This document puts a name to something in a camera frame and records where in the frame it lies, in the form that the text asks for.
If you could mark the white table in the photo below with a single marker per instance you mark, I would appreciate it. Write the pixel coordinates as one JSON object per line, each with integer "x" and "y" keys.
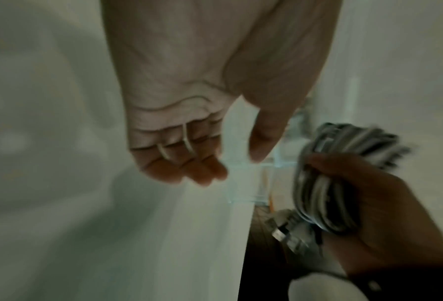
{"x": 95, "y": 235}

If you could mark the person's right hand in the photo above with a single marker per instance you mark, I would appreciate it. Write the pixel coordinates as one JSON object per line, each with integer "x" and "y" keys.
{"x": 385, "y": 211}

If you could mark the black wristband with marker tags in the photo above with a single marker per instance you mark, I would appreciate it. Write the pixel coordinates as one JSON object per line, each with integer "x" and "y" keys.
{"x": 411, "y": 282}

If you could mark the person's left hand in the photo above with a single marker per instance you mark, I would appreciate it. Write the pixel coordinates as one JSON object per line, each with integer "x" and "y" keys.
{"x": 206, "y": 58}

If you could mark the white drawer organizer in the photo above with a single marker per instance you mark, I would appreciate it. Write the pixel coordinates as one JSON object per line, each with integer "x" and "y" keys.
{"x": 243, "y": 182}

